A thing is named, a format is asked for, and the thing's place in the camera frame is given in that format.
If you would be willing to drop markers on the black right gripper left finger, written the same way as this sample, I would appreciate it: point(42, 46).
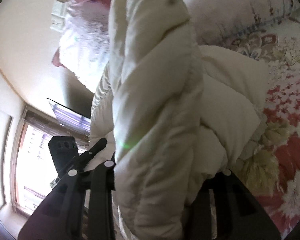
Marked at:
point(60, 214)

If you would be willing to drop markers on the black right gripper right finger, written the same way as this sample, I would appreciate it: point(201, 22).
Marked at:
point(238, 214)

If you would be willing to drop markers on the cream white puffer jacket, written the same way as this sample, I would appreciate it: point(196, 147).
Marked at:
point(179, 113)

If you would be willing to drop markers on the dark framed mirror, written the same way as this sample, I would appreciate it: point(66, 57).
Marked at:
point(70, 119)

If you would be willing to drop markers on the wooden framed window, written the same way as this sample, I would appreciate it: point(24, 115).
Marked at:
point(32, 169)

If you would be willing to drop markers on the floral bed sheet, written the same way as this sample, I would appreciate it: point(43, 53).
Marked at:
point(272, 173)

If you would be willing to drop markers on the pink blue rear pillow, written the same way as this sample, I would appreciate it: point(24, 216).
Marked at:
point(84, 44)

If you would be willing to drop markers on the pink floral front pillow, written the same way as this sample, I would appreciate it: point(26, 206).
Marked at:
point(216, 20)

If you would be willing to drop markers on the white wall switch panel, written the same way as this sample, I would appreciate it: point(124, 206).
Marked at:
point(58, 15)

